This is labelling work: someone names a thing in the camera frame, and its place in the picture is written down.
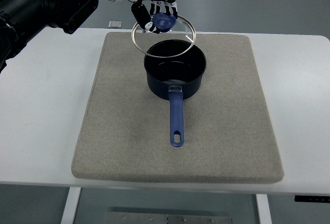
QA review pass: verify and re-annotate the glass lid blue knob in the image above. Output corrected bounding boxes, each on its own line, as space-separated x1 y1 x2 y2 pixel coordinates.
131 13 196 58

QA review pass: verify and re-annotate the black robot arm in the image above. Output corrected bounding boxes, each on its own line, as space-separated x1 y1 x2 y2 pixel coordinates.
1 0 99 70

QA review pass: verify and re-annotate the small silver floor plate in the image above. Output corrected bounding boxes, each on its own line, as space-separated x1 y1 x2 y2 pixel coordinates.
108 20 122 29

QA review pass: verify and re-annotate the dark blue saucepan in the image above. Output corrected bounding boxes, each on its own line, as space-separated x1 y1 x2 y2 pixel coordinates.
144 45 207 147

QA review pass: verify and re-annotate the beige felt mat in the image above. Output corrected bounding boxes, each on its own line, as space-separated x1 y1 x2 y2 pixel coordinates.
71 32 284 184

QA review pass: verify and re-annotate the white table leg left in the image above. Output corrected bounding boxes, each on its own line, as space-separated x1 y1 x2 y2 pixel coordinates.
61 187 81 224

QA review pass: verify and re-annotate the white table leg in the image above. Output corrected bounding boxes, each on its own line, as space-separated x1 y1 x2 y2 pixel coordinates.
61 187 81 224
255 194 272 224

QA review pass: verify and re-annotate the white table leg right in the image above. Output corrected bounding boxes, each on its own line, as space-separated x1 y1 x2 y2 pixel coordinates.
255 194 272 224

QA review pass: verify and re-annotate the black table control panel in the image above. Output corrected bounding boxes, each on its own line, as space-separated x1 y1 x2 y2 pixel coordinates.
294 195 330 203

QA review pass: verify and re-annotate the metal table base plate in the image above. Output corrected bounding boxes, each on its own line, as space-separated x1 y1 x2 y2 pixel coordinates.
103 212 233 224

